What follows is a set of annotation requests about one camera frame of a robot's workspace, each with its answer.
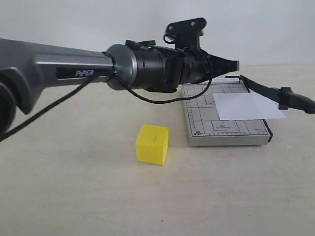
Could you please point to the white paper sheet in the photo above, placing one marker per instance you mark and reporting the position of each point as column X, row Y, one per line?
column 246, row 106

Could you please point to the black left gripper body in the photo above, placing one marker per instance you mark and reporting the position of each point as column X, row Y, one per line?
column 163, row 69

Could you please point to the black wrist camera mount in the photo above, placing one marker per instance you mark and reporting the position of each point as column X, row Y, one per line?
column 185, row 34

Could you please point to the black cutter blade arm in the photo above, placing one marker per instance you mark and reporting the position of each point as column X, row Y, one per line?
column 284, row 96

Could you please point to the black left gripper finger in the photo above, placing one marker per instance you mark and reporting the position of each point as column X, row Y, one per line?
column 221, row 66

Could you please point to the yellow foam cube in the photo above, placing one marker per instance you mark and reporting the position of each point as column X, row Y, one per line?
column 152, row 144

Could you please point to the grey paper cutter base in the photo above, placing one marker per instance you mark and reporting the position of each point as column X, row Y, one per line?
column 205, row 129

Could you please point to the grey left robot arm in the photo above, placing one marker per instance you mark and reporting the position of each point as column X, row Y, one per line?
column 26, row 69

